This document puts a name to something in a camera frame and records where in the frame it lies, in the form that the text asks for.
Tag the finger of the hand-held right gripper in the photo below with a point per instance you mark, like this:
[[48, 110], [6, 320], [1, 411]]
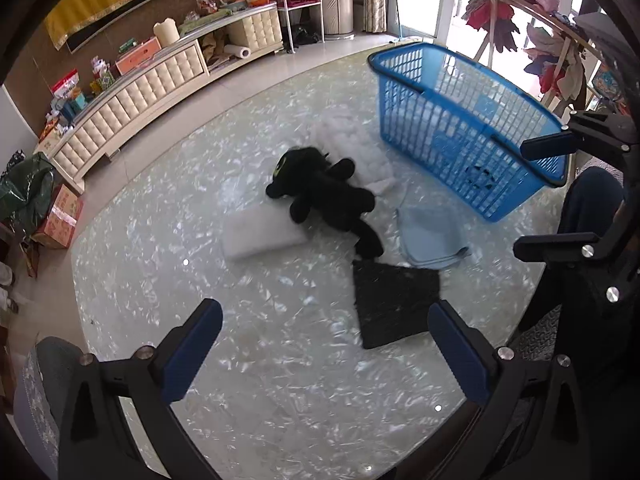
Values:
[[550, 145], [555, 247]]

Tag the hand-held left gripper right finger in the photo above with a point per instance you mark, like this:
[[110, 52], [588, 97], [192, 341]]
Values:
[[460, 355]]

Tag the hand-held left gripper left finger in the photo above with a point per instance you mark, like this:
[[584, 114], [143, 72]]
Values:
[[192, 350]]

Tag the black fuzzy mat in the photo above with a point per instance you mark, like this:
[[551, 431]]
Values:
[[390, 300]]

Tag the blue plastic mesh basket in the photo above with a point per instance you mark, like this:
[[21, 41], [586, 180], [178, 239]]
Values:
[[450, 142]]

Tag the light blue cloth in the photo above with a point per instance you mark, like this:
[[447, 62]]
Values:
[[425, 237]]

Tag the white quilted cloth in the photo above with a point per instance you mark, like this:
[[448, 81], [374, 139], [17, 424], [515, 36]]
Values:
[[350, 140]]

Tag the black plush toy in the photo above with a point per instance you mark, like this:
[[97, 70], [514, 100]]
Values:
[[325, 195]]

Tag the grey patterned sofa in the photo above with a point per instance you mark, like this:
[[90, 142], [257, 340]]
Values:
[[542, 327]]

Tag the person's dark blue trouser leg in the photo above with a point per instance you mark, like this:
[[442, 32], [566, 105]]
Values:
[[592, 200]]

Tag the clothes drying rack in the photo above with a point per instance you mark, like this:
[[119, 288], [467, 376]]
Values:
[[525, 7]]

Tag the grey patterned stool cushion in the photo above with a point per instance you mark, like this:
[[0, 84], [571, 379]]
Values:
[[40, 385]]

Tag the glass sliding door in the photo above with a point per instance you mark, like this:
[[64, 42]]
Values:
[[440, 15]]

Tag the flat mop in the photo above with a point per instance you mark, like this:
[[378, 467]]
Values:
[[402, 40]]

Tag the pink printed cardboard box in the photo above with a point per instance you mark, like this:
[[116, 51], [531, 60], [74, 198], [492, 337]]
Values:
[[62, 215]]

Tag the green plastic bag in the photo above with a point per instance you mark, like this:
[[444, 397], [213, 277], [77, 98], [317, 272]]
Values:
[[27, 190]]

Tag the cream tufted TV cabinet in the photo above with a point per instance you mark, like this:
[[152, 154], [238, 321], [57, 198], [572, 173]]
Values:
[[145, 90]]

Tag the assorted small boxes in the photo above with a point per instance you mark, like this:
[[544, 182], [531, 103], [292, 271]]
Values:
[[55, 120]]

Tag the black bag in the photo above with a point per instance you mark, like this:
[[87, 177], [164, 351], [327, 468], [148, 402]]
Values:
[[305, 35]]

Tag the white metal shelf rack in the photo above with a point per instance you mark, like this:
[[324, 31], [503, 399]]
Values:
[[302, 5]]

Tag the colourful gift bag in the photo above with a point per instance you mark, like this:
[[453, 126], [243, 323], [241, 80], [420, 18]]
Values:
[[102, 77]]

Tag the red and white snack bag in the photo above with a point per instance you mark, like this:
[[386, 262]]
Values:
[[67, 85]]

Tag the pink rectangular box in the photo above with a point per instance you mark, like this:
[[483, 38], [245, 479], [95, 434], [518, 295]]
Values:
[[137, 55]]

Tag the white paper towel roll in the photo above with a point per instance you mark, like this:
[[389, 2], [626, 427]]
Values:
[[237, 51]]

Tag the tan crumpled paper bag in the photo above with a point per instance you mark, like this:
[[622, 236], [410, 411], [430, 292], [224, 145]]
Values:
[[215, 47]]

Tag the cream cylindrical container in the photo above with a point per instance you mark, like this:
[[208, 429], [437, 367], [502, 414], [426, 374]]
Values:
[[165, 32]]

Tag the black wall television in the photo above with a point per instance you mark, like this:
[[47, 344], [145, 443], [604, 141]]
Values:
[[107, 22]]

